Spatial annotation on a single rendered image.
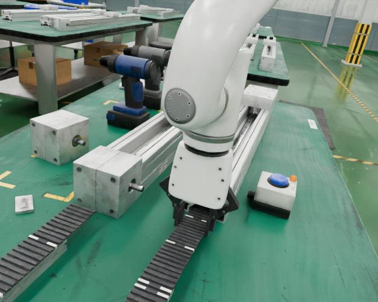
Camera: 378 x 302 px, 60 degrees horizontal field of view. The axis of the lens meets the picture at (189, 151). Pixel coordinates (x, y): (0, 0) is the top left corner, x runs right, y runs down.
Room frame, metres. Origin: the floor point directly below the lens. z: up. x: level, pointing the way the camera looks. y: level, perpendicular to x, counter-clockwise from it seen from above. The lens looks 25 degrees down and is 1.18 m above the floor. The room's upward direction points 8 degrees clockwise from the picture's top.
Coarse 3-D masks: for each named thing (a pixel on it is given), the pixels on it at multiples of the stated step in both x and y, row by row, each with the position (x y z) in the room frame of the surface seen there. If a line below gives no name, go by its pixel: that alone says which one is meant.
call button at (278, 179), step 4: (272, 176) 0.63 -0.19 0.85; (276, 176) 0.63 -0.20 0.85; (280, 176) 0.64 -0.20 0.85; (284, 176) 0.64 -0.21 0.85; (272, 180) 0.62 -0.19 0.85; (276, 180) 0.62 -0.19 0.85; (280, 180) 0.62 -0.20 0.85; (284, 180) 0.62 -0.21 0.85; (288, 180) 0.63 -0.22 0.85; (276, 184) 0.61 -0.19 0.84; (280, 184) 0.61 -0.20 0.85; (284, 184) 0.61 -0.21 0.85
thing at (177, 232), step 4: (172, 232) 0.46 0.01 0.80; (176, 232) 0.46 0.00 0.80; (180, 232) 0.47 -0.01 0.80; (184, 232) 0.47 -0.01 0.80; (180, 236) 0.46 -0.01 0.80; (184, 236) 0.46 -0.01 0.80; (188, 236) 0.46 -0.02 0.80; (192, 236) 0.46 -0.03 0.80; (196, 236) 0.46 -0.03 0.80; (192, 240) 0.45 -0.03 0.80; (196, 240) 0.45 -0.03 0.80
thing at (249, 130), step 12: (240, 120) 0.99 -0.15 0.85; (252, 120) 1.04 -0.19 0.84; (264, 120) 0.98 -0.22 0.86; (240, 132) 0.91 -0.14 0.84; (252, 132) 0.85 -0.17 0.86; (240, 144) 0.84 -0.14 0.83; (252, 144) 0.77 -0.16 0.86; (240, 156) 0.69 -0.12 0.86; (252, 156) 0.83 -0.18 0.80; (240, 168) 0.62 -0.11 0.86; (240, 180) 0.65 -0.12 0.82; (192, 204) 0.56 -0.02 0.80
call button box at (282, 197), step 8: (264, 176) 0.65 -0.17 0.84; (264, 184) 0.62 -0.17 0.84; (272, 184) 0.62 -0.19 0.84; (288, 184) 0.63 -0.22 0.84; (296, 184) 0.64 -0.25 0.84; (248, 192) 0.64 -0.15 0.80; (256, 192) 0.61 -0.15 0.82; (264, 192) 0.60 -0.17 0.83; (272, 192) 0.60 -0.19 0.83; (280, 192) 0.59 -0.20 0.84; (288, 192) 0.60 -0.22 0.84; (256, 200) 0.60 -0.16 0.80; (264, 200) 0.60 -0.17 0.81; (272, 200) 0.59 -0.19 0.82; (280, 200) 0.59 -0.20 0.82; (288, 200) 0.59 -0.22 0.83; (256, 208) 0.60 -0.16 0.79; (264, 208) 0.60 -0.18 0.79; (272, 208) 0.59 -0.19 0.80; (280, 208) 0.59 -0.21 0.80; (288, 208) 0.59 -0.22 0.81; (280, 216) 0.59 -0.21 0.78; (288, 216) 0.58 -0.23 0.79
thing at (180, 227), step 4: (180, 224) 0.49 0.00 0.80; (176, 228) 0.48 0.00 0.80; (180, 228) 0.48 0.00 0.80; (184, 228) 0.48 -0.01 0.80; (188, 228) 0.48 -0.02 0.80; (192, 228) 0.49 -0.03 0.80; (188, 232) 0.47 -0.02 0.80; (192, 232) 0.47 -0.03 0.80; (196, 232) 0.47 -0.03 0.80; (200, 232) 0.48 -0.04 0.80; (204, 232) 0.48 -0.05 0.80; (200, 236) 0.47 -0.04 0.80
